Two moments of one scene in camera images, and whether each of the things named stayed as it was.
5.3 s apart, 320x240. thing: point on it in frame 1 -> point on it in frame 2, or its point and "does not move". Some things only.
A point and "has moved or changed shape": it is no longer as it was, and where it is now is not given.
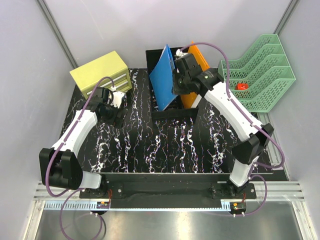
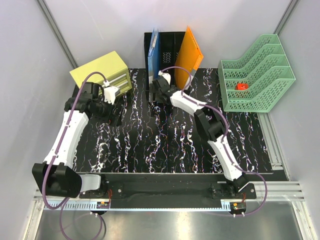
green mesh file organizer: x=261 y=76 does not move
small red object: x=241 y=86 does not move
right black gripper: x=176 y=89 -> x=156 y=99
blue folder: x=162 y=78 has moved or changed shape
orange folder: x=187 y=100 has moved or changed shape
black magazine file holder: x=175 y=111 -> x=170 y=43
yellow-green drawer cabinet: x=87 y=76 does not move
